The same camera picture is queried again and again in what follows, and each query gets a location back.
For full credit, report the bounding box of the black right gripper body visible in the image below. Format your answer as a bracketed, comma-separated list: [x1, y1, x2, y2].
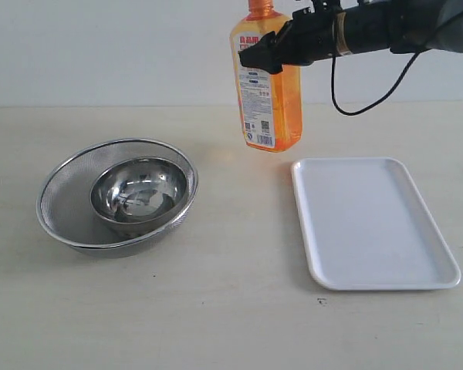
[273, 1, 342, 66]

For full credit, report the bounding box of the orange dish soap pump bottle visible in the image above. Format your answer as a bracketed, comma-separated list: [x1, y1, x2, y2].
[229, 1, 302, 153]

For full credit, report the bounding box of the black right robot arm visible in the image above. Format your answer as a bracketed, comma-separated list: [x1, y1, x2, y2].
[238, 1, 463, 74]

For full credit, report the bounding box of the small stainless steel bowl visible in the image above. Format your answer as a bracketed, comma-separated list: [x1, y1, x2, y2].
[90, 157, 190, 238]

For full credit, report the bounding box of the white plastic tray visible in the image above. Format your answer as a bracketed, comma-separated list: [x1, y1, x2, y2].
[291, 156, 461, 291]

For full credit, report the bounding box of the steel mesh colander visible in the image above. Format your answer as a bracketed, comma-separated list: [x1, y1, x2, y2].
[36, 138, 198, 258]

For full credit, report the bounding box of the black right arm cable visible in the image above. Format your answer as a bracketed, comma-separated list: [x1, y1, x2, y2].
[330, 7, 463, 116]

